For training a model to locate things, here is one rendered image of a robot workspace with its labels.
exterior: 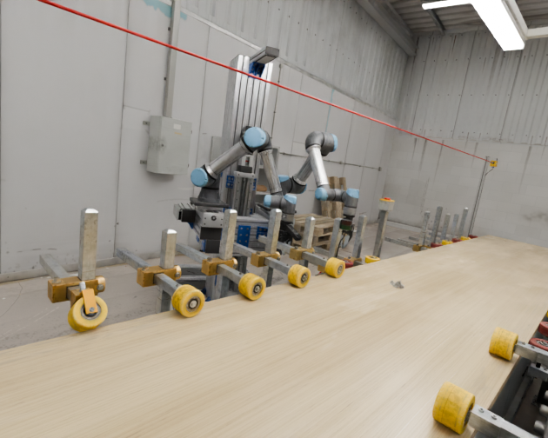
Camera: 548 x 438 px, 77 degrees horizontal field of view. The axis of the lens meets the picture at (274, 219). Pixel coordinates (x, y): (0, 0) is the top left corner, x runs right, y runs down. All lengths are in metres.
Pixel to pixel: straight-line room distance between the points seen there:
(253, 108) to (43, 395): 2.13
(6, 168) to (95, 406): 3.03
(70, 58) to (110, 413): 3.36
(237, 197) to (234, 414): 1.86
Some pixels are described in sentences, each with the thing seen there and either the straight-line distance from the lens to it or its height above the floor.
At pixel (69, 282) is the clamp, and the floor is 0.97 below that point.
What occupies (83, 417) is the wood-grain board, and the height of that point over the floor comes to 0.90.
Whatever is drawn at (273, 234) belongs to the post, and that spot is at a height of 1.06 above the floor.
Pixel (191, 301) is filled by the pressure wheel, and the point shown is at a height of 0.95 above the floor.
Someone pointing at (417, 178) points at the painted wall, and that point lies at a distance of 9.81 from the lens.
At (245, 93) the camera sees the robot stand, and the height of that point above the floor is 1.79.
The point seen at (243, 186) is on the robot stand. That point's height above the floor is 1.16.
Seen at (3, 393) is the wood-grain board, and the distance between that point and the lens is 0.85.
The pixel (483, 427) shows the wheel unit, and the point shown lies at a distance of 0.85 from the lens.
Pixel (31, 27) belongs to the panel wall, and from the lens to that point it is 3.74.
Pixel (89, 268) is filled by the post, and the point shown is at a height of 1.01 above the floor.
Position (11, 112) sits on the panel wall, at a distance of 3.63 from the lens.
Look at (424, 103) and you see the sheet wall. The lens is 10.08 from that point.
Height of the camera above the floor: 1.38
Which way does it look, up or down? 10 degrees down
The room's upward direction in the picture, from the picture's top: 8 degrees clockwise
